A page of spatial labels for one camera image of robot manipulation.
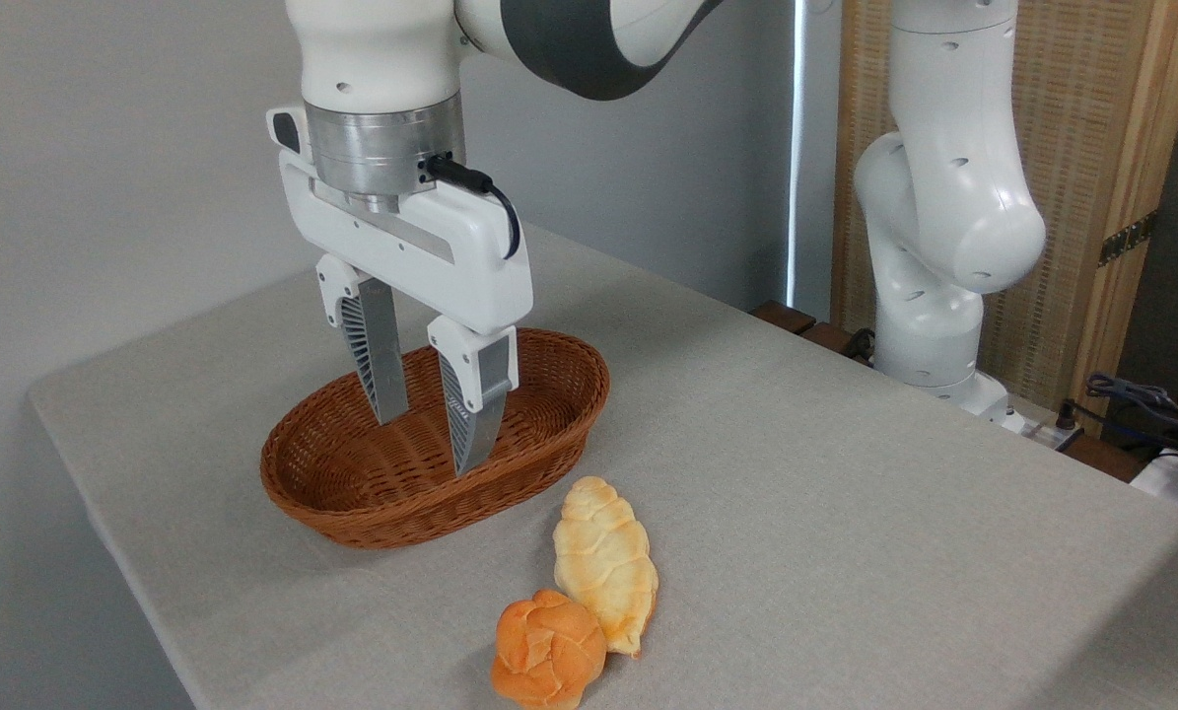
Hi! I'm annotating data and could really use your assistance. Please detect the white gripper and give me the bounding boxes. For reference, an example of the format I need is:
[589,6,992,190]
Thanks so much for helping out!
[266,104,536,477]

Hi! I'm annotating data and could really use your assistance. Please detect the round orange bread roll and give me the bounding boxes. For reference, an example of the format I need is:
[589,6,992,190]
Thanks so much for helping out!
[490,589,609,710]

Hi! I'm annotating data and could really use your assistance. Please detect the pale croissant-shaped bread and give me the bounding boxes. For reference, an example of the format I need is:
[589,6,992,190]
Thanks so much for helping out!
[551,476,660,660]

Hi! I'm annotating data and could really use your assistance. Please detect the brown oval wicker basket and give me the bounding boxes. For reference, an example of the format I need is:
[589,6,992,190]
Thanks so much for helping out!
[259,328,611,550]

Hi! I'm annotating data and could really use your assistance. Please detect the dark brown wooden bench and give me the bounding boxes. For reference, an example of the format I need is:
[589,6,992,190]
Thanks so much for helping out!
[750,300,877,368]

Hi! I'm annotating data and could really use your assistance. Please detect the wooden woven folding screen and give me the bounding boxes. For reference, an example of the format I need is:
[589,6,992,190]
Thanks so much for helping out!
[830,0,1178,440]

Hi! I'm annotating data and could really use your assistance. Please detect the black metal screen hinge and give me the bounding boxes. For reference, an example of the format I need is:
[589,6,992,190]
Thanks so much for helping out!
[1098,210,1160,268]

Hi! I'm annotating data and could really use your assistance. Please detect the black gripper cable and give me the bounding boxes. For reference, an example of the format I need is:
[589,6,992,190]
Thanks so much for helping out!
[425,154,523,261]

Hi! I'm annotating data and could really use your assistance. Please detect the bundle of dark cables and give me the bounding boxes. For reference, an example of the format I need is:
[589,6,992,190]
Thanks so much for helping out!
[1084,372,1178,464]

